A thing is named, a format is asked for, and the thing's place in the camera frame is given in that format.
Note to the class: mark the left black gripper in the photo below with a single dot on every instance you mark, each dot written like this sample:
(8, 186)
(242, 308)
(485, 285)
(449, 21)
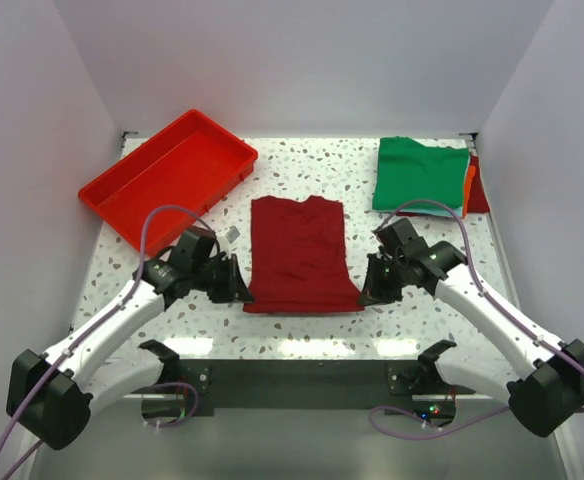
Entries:
(234, 289)

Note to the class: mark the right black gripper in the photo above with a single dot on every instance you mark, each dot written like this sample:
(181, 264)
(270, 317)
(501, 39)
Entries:
(374, 293)

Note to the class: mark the dark red polo shirt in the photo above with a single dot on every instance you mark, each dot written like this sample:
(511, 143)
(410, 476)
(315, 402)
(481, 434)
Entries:
(299, 258)

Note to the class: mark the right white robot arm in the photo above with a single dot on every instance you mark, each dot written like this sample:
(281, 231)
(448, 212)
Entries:
(541, 379)

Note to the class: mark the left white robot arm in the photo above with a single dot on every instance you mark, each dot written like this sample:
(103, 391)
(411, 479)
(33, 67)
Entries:
(54, 394)

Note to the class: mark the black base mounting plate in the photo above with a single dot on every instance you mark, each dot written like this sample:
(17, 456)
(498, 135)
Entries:
(208, 385)

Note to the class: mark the folded light blue shirt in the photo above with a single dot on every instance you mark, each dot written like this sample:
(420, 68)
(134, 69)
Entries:
(435, 211)

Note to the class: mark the folded green t shirt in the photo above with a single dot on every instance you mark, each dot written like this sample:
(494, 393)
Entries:
(409, 171)

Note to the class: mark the red plastic tray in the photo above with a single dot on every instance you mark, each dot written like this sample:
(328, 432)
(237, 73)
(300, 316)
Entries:
(192, 163)

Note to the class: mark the folded dark red shirt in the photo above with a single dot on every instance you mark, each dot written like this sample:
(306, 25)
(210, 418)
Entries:
(478, 203)

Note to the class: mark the folded orange shirt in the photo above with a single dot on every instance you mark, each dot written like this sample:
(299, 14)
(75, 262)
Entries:
(467, 189)

